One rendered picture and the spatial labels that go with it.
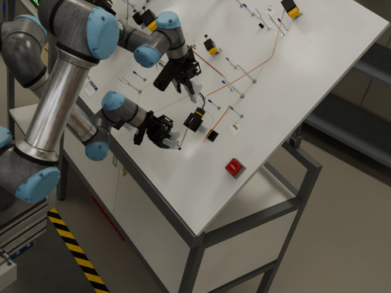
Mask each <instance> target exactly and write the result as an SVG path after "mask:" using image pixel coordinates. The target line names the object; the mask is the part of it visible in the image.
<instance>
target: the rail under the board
mask: <svg viewBox="0 0 391 293"><path fill-rule="evenodd" d="M76 104H77V106H78V107H79V108H80V109H81V110H82V111H83V112H84V113H85V114H86V115H87V116H88V117H89V118H90V117H92V116H94V113H93V112H92V111H91V109H90V108H89V107H88V106H87V105H86V104H85V102H84V101H83V100H82V99H81V98H80V97H79V96H78V99H77V101H76ZM109 149H110V150H111V152H112V153H113V154H114V155H115V156H116V158H117V159H118V160H119V162H120V163H121V164H122V165H123V166H124V168H125V169H126V170H127V171H128V172H129V174H130V175H131V176H132V177H133V178H134V180H135V181H136V182H137V184H138V185H139V186H140V187H141V188H142V190H143V191H144V192H145V193H146V194H147V196H148V197H149V198H150V200H152V202H153V203H154V205H155V206H156V207H157V208H158V209H159V211H160V212H161V213H162V214H163V215H164V216H165V218H166V219H167V221H168V222H169V223H170V224H171V225H172V227H173V228H174V229H175V230H176V231H177V233H178V234H179V235H180V236H181V237H182V239H183V240H184V241H185V243H186V244H187V245H188V246H189V247H190V248H194V247H196V246H199V245H201V244H202V242H203V239H204V235H205V232H204V231H203V232H202V233H201V234H200V236H196V235H195V233H194V232H193V231H192V230H191V228H190V227H189V226H188V225H187V224H186V223H185V221H184V220H183V219H182V218H181V217H180V216H179V214H178V213H177V212H176V211H175V210H174V208H173V207H172V206H171V205H170V203H169V202H168V201H167V200H166V199H165V198H164V196H163V195H162V194H161V193H160V192H159V191H158V189H157V188H156V187H155V185H153V183H152V182H151V181H150V180H149V178H148V177H147V176H146V175H145V174H144V173H143V171H142V170H141V169H140V168H139V167H138V166H137V164H136V163H135V162H134V160H133V159H132V158H131V157H130V156H129V155H128V154H127V152H126V151H125V150H124V149H123V148H122V146H121V145H120V144H119V143H118V142H117V140H115V138H114V137H113V136H112V134H111V136H110V140H109Z"/></svg>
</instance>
